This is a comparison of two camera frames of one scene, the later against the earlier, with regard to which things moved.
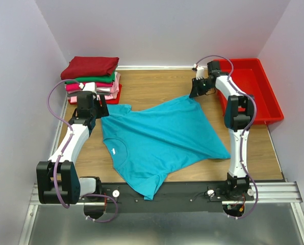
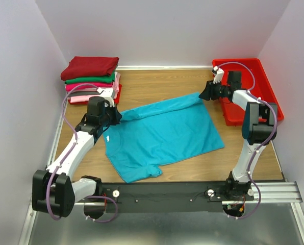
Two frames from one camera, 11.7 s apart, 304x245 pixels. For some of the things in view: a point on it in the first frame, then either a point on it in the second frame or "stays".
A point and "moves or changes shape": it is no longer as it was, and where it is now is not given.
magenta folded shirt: x=74 y=87 stays
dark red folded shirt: x=84 y=66 stays
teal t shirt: x=146 y=145 moves or changes shape
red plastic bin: x=249 y=76 stays
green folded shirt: x=106 y=79 stays
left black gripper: x=101 y=109 -> x=115 y=114
